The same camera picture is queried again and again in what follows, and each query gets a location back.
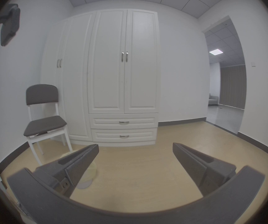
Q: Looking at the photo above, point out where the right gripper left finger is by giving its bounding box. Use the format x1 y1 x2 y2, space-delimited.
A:
34 144 99 197

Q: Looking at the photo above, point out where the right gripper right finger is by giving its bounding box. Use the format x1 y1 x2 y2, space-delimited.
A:
172 142 237 198

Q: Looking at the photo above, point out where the yellow plastic bag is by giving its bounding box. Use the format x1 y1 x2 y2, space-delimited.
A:
61 150 98 184

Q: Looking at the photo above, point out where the grey padded white chair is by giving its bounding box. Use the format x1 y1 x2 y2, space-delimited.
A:
23 84 73 166

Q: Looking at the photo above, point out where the grey sofa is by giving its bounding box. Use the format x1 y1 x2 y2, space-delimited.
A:
208 93 219 106

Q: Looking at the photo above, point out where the grey curtain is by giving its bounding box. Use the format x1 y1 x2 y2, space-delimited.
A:
219 65 246 110

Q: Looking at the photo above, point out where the white wardrobe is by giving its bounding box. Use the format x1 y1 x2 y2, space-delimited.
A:
41 8 160 147

